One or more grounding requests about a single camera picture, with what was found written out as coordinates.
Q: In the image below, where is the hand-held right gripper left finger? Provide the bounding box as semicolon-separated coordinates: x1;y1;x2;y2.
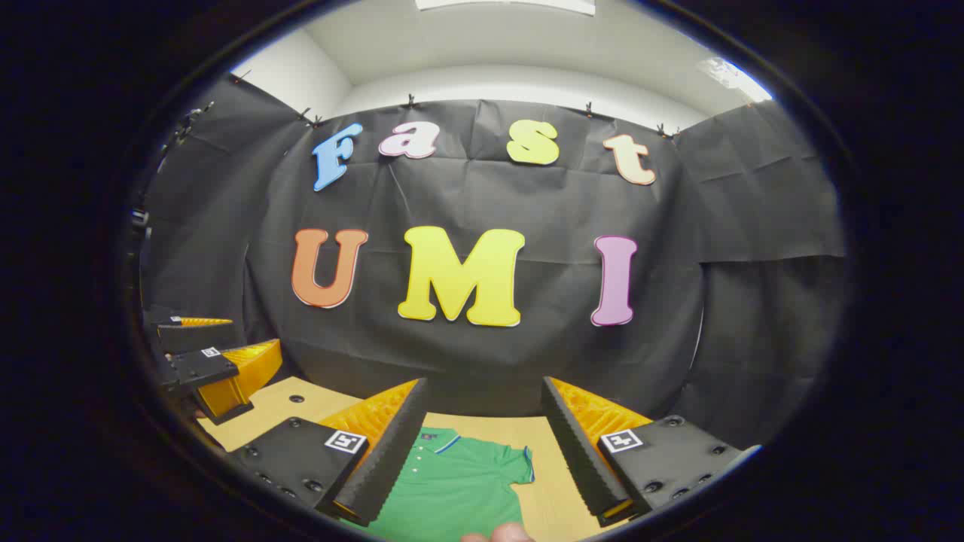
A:
227;378;432;526

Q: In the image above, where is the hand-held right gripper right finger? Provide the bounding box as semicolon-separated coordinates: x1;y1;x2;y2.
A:
541;376;754;527

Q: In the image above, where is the green T-shirt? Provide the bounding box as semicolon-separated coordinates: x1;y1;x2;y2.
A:
343;427;535;542

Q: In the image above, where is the black backdrop cloth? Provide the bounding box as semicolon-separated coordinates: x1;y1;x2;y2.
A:
139;72;848;452

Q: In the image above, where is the ceiling light panel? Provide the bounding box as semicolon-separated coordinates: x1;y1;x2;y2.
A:
416;0;596;17

